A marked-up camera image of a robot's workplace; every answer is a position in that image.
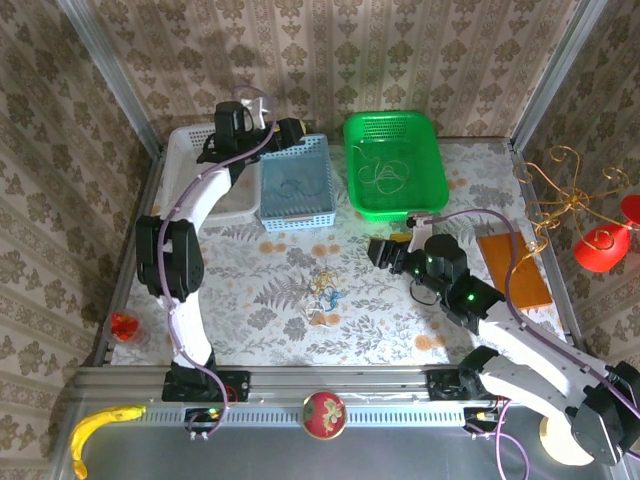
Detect thin yellow cable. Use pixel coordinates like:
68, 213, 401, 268
310, 269, 344, 297

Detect thin white cable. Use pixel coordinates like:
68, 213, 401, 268
349, 142, 384, 184

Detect blue plastic basket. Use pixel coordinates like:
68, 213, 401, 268
257, 132, 337, 232

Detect green plastic basket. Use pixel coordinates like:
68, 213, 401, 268
342, 109, 452, 222

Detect white plastic basket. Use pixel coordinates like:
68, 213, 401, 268
160, 124, 262, 224

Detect orange wooden board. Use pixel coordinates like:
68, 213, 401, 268
475, 230, 555, 315

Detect small control board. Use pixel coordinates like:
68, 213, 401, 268
462, 405, 504, 442
183, 405, 232, 442

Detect red vase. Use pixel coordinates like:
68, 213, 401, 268
572, 194, 640, 274

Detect slotted metal strip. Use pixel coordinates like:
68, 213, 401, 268
134, 405, 471, 427

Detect red patterned ball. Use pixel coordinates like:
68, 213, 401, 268
301, 391, 348, 441

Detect round cream disc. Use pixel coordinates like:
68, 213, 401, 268
539, 417, 596, 467

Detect clear cup with red contents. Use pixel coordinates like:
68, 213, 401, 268
105, 308, 151, 347

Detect yellow banana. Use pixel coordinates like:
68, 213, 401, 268
69, 404, 147, 479

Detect thin black gripper wire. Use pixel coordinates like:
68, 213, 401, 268
408, 279, 444, 309

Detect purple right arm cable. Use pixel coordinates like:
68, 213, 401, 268
429, 208, 640, 479

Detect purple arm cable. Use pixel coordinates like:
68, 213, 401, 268
429, 208, 640, 479
157, 84, 279, 442

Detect aluminium side rail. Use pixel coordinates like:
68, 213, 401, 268
509, 142, 587, 351
99, 149, 169, 366

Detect aluminium mounting rail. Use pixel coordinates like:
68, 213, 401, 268
214, 366, 609, 404

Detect aluminium frame post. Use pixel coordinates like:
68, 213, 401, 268
55, 0, 167, 156
509, 0, 604, 151

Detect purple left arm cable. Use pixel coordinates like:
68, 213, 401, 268
157, 84, 279, 442

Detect gold wire ornament stand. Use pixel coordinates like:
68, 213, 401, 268
510, 145, 632, 275

